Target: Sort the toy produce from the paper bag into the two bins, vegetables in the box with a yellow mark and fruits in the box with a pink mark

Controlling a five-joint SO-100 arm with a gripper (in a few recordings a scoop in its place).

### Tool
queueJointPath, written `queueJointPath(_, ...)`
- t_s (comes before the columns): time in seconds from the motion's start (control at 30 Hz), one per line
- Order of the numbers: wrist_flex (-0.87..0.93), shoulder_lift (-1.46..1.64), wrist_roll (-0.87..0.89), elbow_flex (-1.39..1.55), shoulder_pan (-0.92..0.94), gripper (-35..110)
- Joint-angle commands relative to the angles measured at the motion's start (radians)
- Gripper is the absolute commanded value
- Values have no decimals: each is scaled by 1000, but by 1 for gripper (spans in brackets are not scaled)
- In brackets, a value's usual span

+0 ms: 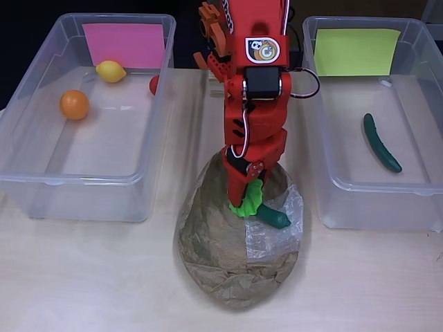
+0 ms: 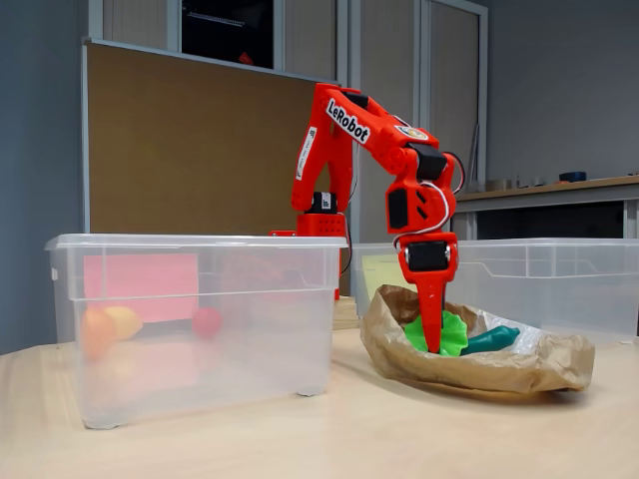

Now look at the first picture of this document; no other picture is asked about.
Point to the clear plastic bin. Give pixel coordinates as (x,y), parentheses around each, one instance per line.
(346,138)
(104,155)

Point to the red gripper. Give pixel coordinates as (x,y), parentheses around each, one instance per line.
(268,146)

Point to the red robot arm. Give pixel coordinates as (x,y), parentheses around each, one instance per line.
(256,20)

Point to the orange idle robot arm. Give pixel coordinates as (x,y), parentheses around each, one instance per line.
(207,20)

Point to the dark green toy cucumber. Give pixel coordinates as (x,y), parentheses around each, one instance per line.
(277,218)
(377,141)

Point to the yellow paper note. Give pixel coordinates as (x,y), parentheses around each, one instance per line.
(356,52)

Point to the red toy strawberry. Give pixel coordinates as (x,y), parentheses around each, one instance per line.
(154,84)

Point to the green toy lettuce leaf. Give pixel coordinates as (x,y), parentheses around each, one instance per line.
(252,200)

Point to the yellow toy lemon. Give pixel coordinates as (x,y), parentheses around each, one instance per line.
(110,71)

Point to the pink paper note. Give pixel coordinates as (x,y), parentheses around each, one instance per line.
(124,45)

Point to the toy orange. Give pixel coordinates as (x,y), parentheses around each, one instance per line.
(74,104)

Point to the crumpled brown paper bag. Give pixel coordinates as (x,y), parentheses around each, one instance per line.
(214,259)

